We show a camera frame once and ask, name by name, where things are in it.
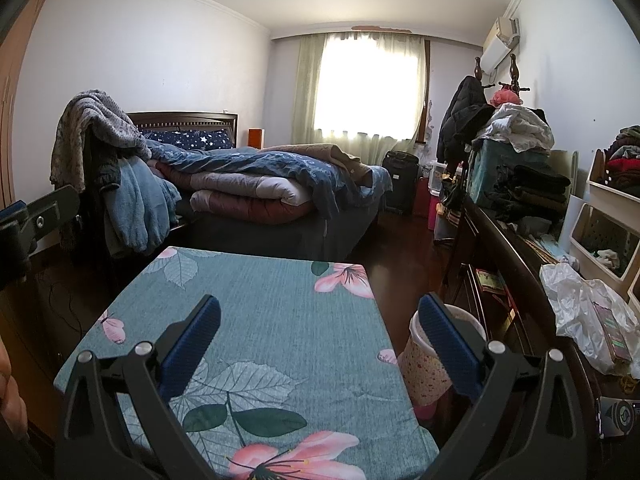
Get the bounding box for dark wooden desk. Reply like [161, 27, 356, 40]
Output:
[445, 192, 640, 480]

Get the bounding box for folded pink grey quilt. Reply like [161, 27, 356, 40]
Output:
[157, 170, 313, 226]

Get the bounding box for teal bag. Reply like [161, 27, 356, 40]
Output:
[467, 139, 526, 206]

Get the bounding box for dark folded clothes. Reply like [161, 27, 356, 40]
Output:
[492, 162, 572, 216]

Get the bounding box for white perforated storage bin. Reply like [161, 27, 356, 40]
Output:
[570, 202, 640, 306]

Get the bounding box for grey knitted blanket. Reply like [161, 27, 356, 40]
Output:
[50, 90, 151, 193]

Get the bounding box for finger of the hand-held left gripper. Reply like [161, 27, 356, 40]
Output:
[0, 201, 31, 291]
[22, 185, 81, 256]

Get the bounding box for pile of red dark clothes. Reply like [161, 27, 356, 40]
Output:
[602, 127, 640, 178]

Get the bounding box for bed with grey sheet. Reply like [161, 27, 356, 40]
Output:
[170, 160, 393, 263]

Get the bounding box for white plastic box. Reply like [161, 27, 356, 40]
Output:
[429, 161, 448, 196]

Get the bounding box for black suitcase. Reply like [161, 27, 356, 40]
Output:
[382, 150, 420, 216]

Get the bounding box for black coat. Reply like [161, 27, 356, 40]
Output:
[436, 76, 496, 161]

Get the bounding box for navy star-print pillow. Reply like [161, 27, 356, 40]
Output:
[137, 129, 235, 152]

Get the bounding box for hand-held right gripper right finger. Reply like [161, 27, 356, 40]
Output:
[417, 292, 601, 480]

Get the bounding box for brown patterned box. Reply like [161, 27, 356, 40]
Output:
[592, 302, 634, 364]

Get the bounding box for light blue fleece robe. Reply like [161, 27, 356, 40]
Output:
[102, 157, 182, 256]

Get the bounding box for black printed box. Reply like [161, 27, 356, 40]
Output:
[597, 395, 640, 441]

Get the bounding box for dark wooden headboard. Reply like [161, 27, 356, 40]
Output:
[125, 111, 238, 148]

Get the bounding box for black cable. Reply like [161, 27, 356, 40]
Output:
[42, 270, 87, 342]

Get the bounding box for white pink-dotted waste bin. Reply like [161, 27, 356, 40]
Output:
[397, 304, 487, 421]

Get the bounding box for white clothes pile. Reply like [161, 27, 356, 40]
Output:
[477, 102, 556, 153]

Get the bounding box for wooden coat rack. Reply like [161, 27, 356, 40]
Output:
[474, 54, 531, 96]

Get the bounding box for person's left forearm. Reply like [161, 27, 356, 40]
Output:
[0, 337, 30, 441]

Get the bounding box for white plastic bag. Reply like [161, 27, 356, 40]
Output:
[539, 262, 640, 376]

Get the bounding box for colourful book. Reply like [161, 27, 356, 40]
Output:
[475, 269, 506, 296]

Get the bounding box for white cloth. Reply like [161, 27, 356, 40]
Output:
[590, 249, 621, 269]

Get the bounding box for white storage bin with clothes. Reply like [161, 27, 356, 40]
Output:
[585, 149, 640, 211]

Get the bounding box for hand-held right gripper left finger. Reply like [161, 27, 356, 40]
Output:
[55, 294, 223, 480]

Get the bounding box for clear plastic container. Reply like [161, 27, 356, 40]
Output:
[434, 210, 461, 241]

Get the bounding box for white air conditioner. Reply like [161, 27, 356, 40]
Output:
[481, 16, 521, 69]

